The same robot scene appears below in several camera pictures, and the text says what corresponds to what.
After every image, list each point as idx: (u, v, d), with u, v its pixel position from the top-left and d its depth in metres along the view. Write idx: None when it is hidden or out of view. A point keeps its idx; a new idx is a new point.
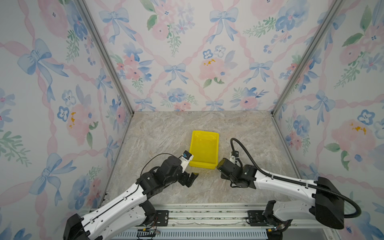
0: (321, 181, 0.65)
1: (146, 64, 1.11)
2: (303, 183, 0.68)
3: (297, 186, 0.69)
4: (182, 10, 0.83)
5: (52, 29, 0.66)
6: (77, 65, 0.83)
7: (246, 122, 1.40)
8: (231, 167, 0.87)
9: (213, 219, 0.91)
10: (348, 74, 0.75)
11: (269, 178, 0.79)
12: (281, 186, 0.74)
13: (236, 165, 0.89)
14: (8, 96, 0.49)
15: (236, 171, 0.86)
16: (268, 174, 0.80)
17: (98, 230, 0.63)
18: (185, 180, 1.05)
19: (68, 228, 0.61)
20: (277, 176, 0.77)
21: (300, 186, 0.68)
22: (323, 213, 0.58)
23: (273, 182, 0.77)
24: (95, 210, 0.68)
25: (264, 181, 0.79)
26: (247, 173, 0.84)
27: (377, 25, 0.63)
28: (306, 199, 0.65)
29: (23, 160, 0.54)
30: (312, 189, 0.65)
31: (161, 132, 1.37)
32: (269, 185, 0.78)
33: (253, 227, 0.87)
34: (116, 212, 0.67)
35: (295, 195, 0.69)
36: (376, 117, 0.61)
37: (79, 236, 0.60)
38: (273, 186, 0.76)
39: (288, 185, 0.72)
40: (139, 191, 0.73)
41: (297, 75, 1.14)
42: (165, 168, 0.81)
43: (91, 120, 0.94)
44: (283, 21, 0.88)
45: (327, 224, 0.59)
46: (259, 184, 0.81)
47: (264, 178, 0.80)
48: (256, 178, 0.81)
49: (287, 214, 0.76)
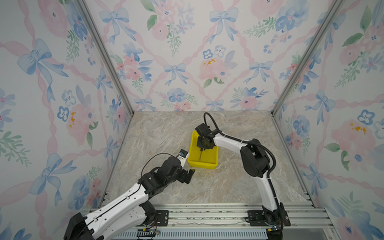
0: (254, 141, 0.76)
1: (146, 64, 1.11)
2: (240, 140, 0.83)
3: (236, 142, 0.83)
4: (182, 10, 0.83)
5: (52, 30, 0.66)
6: (77, 65, 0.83)
7: (245, 122, 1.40)
8: (203, 128, 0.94)
9: (213, 219, 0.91)
10: (348, 74, 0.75)
11: (222, 136, 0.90)
12: (227, 142, 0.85)
13: (208, 128, 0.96)
14: (8, 96, 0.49)
15: (207, 132, 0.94)
16: (222, 133, 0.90)
17: (102, 228, 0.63)
18: (184, 178, 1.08)
19: (71, 227, 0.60)
20: (228, 135, 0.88)
21: (237, 142, 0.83)
22: (245, 159, 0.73)
23: (223, 138, 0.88)
24: (98, 209, 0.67)
25: (218, 138, 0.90)
26: (212, 132, 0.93)
27: (377, 26, 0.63)
28: None
29: (23, 160, 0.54)
30: (243, 143, 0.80)
31: (161, 132, 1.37)
32: (221, 141, 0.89)
33: (254, 227, 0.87)
34: (119, 211, 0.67)
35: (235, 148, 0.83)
36: (376, 117, 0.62)
37: (82, 235, 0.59)
38: (223, 141, 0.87)
39: (231, 141, 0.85)
40: (140, 191, 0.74)
41: (297, 75, 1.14)
42: (165, 168, 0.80)
43: (91, 120, 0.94)
44: (283, 21, 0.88)
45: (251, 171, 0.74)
46: (216, 141, 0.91)
47: (219, 135, 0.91)
48: (215, 135, 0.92)
49: (265, 194, 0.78)
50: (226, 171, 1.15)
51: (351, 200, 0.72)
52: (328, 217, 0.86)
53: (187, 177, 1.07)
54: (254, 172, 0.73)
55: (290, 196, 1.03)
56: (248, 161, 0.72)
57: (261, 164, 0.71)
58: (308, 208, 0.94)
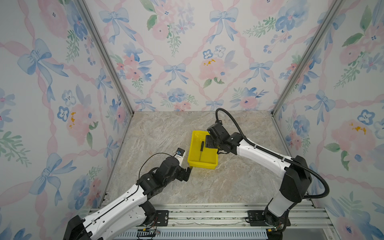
0: (297, 158, 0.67)
1: (146, 64, 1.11)
2: (280, 157, 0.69)
3: (274, 158, 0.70)
4: (182, 10, 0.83)
5: (52, 30, 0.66)
6: (77, 65, 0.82)
7: (245, 122, 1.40)
8: (220, 130, 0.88)
9: (213, 219, 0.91)
10: (348, 74, 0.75)
11: (251, 146, 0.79)
12: (260, 156, 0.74)
13: (225, 130, 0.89)
14: (8, 96, 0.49)
15: (224, 136, 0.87)
16: (251, 143, 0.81)
17: (100, 231, 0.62)
18: (182, 176, 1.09)
19: (70, 229, 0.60)
20: (260, 146, 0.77)
21: (277, 159, 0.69)
22: (287, 184, 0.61)
23: (254, 151, 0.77)
24: (96, 211, 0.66)
25: (246, 149, 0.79)
26: (235, 139, 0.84)
27: (377, 25, 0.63)
28: (278, 170, 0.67)
29: (23, 160, 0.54)
30: (287, 163, 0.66)
31: (161, 132, 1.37)
32: (250, 152, 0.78)
33: (254, 227, 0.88)
34: (117, 212, 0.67)
35: (270, 165, 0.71)
36: (376, 117, 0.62)
37: (81, 238, 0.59)
38: (254, 154, 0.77)
39: (266, 156, 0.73)
40: (139, 192, 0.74)
41: (297, 75, 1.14)
42: (164, 169, 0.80)
43: (91, 120, 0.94)
44: (283, 21, 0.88)
45: (287, 197, 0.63)
46: (241, 150, 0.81)
47: (247, 145, 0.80)
48: (240, 144, 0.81)
49: (278, 205, 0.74)
50: (226, 171, 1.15)
51: (351, 200, 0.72)
52: (329, 217, 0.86)
53: (186, 176, 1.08)
54: (294, 199, 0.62)
55: None
56: (292, 184, 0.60)
57: (305, 189, 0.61)
58: (308, 208, 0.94)
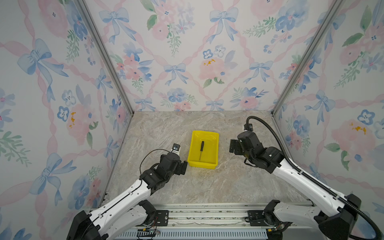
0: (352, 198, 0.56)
1: (146, 64, 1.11)
2: (333, 193, 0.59)
3: (324, 192, 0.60)
4: (182, 10, 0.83)
5: (52, 30, 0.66)
6: (77, 65, 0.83)
7: (245, 122, 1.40)
8: (255, 142, 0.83)
9: (213, 219, 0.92)
10: (348, 74, 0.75)
11: (295, 172, 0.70)
12: (305, 185, 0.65)
13: (260, 143, 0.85)
14: (8, 96, 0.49)
15: (258, 149, 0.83)
16: (296, 167, 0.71)
17: (107, 224, 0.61)
18: (180, 170, 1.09)
19: (76, 225, 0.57)
20: (307, 174, 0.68)
21: (328, 194, 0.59)
22: (336, 225, 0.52)
23: (299, 178, 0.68)
24: (102, 206, 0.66)
25: (288, 173, 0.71)
26: (274, 157, 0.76)
27: (377, 25, 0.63)
28: (326, 207, 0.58)
29: (23, 160, 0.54)
30: (340, 202, 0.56)
31: (161, 132, 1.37)
32: (293, 178, 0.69)
33: (253, 227, 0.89)
34: (124, 206, 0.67)
35: (317, 199, 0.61)
36: (376, 117, 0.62)
37: (89, 232, 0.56)
38: (297, 181, 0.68)
39: (314, 187, 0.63)
40: (143, 186, 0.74)
41: (297, 75, 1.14)
42: (165, 163, 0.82)
43: (91, 120, 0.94)
44: (283, 20, 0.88)
45: (327, 233, 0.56)
46: (281, 172, 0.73)
47: (290, 169, 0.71)
48: (281, 166, 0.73)
49: (287, 216, 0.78)
50: (226, 171, 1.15)
51: None
52: None
53: (183, 169, 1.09)
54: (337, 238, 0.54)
55: (290, 196, 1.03)
56: (342, 228, 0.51)
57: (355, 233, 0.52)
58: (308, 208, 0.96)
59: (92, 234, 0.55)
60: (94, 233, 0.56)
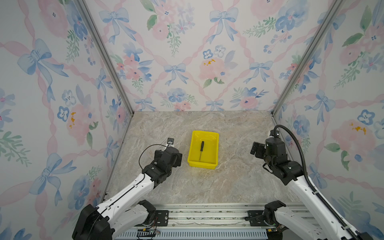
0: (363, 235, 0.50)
1: (146, 64, 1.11)
2: (343, 222, 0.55)
3: (333, 218, 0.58)
4: (182, 10, 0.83)
5: (52, 30, 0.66)
6: (77, 65, 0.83)
7: (245, 122, 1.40)
8: (281, 151, 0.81)
9: (213, 219, 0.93)
10: (348, 74, 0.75)
11: (310, 190, 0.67)
12: (315, 205, 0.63)
13: (285, 154, 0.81)
14: (8, 96, 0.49)
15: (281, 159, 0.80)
16: (312, 186, 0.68)
17: (116, 215, 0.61)
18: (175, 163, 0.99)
19: (84, 218, 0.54)
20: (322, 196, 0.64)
21: (337, 222, 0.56)
22: None
23: (312, 197, 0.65)
24: (109, 199, 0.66)
25: (302, 189, 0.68)
26: (293, 170, 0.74)
27: (377, 25, 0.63)
28: (331, 233, 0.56)
29: (23, 160, 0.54)
30: (348, 233, 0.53)
31: (161, 132, 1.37)
32: (306, 195, 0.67)
33: (253, 227, 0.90)
34: (130, 198, 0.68)
35: (323, 222, 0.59)
36: (376, 117, 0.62)
37: (98, 223, 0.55)
38: (308, 199, 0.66)
39: (323, 209, 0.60)
40: (147, 179, 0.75)
41: (297, 75, 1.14)
42: (166, 157, 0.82)
43: (91, 120, 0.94)
44: (283, 21, 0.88)
45: None
46: (295, 186, 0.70)
47: (306, 186, 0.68)
48: (297, 181, 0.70)
49: (287, 222, 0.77)
50: (226, 171, 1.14)
51: (351, 199, 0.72)
52: None
53: (179, 161, 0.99)
54: None
55: (290, 196, 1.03)
56: None
57: None
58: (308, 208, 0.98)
59: (102, 224, 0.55)
60: (104, 222, 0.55)
